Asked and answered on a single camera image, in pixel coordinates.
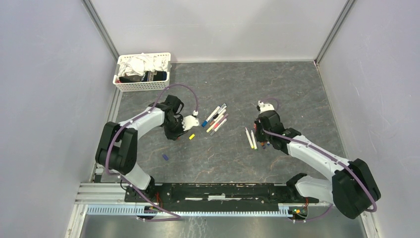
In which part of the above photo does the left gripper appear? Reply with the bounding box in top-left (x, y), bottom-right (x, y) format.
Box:
top-left (163, 116), bottom-right (189, 141)

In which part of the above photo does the yellow capped white marker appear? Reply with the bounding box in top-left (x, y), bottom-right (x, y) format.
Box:
top-left (251, 129), bottom-right (258, 150)

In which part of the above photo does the blue capped white marker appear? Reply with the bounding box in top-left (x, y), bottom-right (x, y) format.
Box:
top-left (201, 106), bottom-right (220, 127)

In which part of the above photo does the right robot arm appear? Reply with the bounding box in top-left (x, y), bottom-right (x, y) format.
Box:
top-left (255, 106), bottom-right (381, 219)

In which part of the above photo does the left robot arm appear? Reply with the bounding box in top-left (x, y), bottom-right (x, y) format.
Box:
top-left (95, 95), bottom-right (186, 202)

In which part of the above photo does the red clear pen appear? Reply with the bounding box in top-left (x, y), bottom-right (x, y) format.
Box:
top-left (210, 118), bottom-right (227, 136)

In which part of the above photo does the blue clear barcode pen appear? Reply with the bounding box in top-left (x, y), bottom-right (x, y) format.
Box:
top-left (213, 103), bottom-right (227, 119)

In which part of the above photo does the white plastic basket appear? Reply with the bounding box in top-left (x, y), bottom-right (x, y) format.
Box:
top-left (112, 53), bottom-right (171, 92)

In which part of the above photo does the white cloth in basket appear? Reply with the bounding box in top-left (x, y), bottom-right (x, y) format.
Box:
top-left (116, 53), bottom-right (171, 77)

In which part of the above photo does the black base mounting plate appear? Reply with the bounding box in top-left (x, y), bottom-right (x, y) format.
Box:
top-left (124, 182), bottom-right (319, 213)

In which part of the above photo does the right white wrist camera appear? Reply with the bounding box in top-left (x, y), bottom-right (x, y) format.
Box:
top-left (257, 101), bottom-right (275, 114)

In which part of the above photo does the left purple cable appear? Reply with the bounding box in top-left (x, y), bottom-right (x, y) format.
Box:
top-left (104, 83), bottom-right (200, 222)

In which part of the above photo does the purple cable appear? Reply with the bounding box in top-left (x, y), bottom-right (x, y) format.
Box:
top-left (259, 97), bottom-right (378, 223)
top-left (104, 83), bottom-right (200, 222)

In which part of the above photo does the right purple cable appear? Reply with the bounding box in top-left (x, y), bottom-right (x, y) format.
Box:
top-left (259, 97), bottom-right (378, 223)

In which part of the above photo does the white slotted cable duct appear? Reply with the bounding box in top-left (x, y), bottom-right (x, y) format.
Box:
top-left (86, 205), bottom-right (296, 218)

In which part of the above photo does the aluminium frame rail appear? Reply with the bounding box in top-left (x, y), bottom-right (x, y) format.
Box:
top-left (81, 0), bottom-right (119, 61)

